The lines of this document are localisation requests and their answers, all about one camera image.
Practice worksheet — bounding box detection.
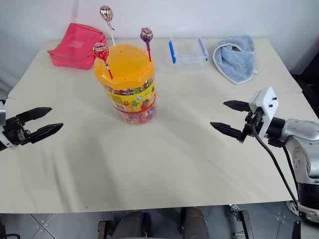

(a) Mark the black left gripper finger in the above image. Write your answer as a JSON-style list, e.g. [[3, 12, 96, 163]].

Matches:
[[16, 107, 53, 124], [29, 122, 64, 144]]

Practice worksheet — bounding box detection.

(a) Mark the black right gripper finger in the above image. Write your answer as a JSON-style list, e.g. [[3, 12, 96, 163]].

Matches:
[[223, 100, 250, 113], [209, 121, 247, 144]]

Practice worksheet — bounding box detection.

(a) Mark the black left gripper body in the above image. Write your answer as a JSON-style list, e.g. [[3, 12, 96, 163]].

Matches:
[[0, 115, 33, 146]]

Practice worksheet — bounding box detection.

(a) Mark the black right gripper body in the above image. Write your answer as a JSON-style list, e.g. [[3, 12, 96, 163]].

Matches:
[[243, 107, 265, 137]]

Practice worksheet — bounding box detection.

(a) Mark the red lollipop with red stick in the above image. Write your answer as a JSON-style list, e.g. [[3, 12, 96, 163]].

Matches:
[[92, 42, 114, 80]]

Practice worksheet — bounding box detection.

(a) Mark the purple lollipop with pink stick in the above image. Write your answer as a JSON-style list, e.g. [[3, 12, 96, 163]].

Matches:
[[140, 27, 154, 62]]

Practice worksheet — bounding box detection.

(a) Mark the lollipop with white stick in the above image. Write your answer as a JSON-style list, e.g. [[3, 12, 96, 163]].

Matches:
[[100, 5, 116, 46]]

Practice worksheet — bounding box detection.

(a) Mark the light blue towel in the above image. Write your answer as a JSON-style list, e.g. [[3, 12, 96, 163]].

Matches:
[[212, 34, 259, 85]]

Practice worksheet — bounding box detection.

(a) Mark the clear box with blue latches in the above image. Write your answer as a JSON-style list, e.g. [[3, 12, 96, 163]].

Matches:
[[168, 35, 209, 72]]

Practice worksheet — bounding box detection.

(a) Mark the red fabric pouch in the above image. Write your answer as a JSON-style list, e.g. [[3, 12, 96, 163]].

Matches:
[[47, 22, 109, 71]]

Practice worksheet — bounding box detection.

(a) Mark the cream tablecloth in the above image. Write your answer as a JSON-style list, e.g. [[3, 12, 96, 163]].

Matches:
[[0, 37, 314, 215]]

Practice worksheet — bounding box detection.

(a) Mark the dark furniture beside table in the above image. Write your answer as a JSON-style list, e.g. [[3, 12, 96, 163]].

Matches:
[[291, 37, 319, 110]]

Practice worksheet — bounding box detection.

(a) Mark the candy jar with orange lid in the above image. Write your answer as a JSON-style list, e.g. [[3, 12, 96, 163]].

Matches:
[[94, 44, 158, 125]]

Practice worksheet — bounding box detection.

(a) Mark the dark rounded shape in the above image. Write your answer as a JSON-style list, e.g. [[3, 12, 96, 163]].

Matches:
[[183, 207, 209, 239], [116, 211, 152, 239]]

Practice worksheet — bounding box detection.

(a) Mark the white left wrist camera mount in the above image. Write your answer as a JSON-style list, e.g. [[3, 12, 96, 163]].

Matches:
[[0, 100, 18, 150]]

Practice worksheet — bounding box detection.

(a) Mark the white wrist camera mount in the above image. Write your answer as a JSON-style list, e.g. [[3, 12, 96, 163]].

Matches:
[[249, 86, 279, 137], [0, 100, 18, 150]]

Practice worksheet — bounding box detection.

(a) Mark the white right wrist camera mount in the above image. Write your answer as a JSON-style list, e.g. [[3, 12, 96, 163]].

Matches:
[[249, 86, 279, 137]]

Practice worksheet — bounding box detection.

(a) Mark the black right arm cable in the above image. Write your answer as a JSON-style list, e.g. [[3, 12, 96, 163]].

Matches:
[[251, 120, 300, 205]]

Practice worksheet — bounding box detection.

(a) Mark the black table frame bracket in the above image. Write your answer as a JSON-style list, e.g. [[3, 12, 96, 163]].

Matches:
[[229, 203, 255, 239]]

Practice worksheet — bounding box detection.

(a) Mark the brown table frame bracket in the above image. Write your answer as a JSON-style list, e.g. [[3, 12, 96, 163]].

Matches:
[[98, 220, 113, 239]]

